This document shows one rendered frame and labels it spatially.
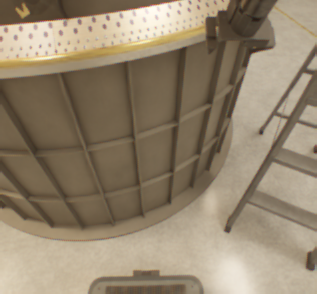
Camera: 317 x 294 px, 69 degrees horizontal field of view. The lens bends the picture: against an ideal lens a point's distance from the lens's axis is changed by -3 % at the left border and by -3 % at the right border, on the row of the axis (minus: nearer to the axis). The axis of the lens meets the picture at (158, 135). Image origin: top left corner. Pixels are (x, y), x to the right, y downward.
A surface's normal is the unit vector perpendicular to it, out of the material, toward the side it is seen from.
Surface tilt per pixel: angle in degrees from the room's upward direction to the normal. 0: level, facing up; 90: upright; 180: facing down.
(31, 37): 43
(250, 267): 0
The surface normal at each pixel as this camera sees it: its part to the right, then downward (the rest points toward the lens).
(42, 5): 0.17, 0.34
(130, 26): 0.28, -0.01
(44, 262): 0.00, -0.66
